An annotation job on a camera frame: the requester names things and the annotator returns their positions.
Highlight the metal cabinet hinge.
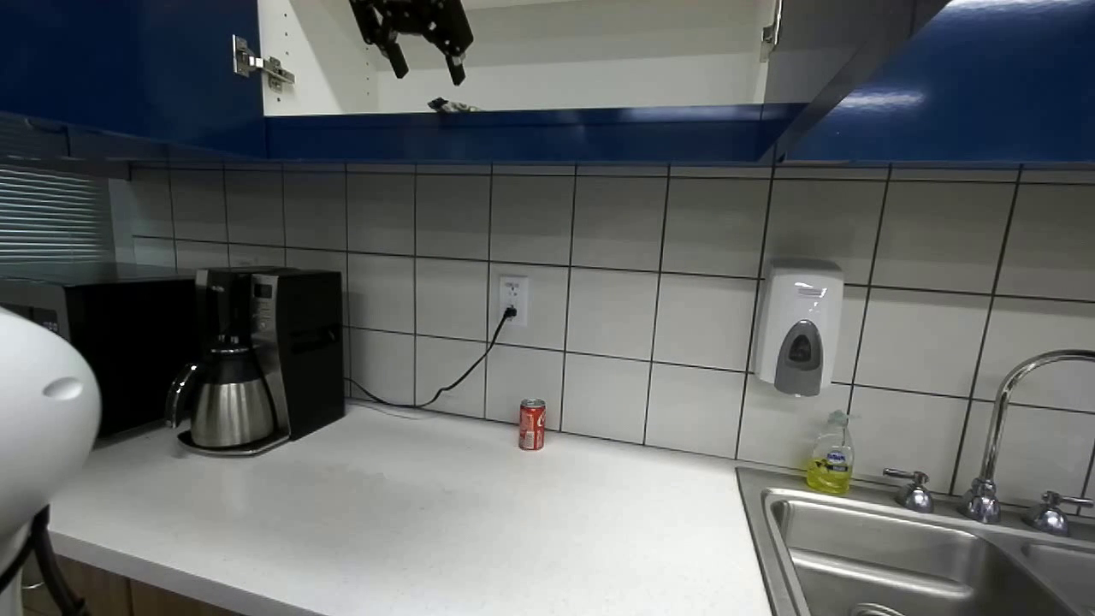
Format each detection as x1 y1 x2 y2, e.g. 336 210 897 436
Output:
228 36 294 89

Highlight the red soda can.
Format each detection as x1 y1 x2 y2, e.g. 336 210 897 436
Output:
516 402 547 452

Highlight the stainless steel sink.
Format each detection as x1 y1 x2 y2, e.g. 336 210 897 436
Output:
735 470 1095 616

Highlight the yellow dish soap bottle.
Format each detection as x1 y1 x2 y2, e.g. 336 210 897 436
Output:
805 411 856 498

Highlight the black microwave oven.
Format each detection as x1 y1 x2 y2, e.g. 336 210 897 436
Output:
65 282 199 443

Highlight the blue upper cabinet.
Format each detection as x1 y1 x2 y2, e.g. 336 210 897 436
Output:
0 0 946 165

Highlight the white soap dispenser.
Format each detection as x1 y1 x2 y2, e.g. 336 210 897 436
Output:
757 266 846 398

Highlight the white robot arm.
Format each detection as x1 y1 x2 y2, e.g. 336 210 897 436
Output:
0 0 271 616

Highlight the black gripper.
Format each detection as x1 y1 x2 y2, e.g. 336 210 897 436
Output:
349 0 472 85

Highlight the open blue cabinet door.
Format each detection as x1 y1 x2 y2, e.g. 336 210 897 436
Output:
788 0 1095 168

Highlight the white wall outlet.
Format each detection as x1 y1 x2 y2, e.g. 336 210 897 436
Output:
497 274 530 330

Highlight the steel coffee carafe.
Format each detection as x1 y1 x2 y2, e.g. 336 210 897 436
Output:
165 346 278 452

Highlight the chrome sink faucet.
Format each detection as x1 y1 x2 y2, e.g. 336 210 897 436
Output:
881 346 1095 536

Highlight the black power cord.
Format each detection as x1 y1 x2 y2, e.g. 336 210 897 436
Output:
341 306 524 411

